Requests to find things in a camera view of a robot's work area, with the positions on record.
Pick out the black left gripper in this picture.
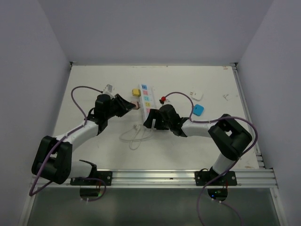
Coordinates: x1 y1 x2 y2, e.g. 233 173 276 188
105 94 135 119

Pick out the yellow plug block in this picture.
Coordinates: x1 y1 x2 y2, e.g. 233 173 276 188
132 89 141 97

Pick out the white power strip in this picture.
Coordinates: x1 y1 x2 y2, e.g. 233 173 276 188
139 84 157 121

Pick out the blue plug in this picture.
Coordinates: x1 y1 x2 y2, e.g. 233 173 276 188
192 104 205 116

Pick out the white plug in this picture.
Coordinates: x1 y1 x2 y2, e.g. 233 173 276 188
190 90 203 101

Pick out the brown plug block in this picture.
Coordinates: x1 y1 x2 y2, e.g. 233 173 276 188
131 101 140 110

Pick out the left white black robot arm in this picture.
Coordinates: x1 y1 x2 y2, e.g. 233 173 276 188
32 94 136 185

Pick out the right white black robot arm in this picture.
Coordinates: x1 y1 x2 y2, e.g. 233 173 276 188
143 104 252 186

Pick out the white power strip cord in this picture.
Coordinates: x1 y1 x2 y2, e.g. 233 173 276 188
119 124 153 151

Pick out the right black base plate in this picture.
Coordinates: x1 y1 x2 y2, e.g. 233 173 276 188
194 170 238 186

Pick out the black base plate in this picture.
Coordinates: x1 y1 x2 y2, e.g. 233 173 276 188
70 170 113 186
194 170 238 186

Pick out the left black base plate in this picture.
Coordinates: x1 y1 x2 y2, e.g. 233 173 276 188
70 170 113 186

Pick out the aluminium front rail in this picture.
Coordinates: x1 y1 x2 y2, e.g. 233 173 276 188
30 168 276 188

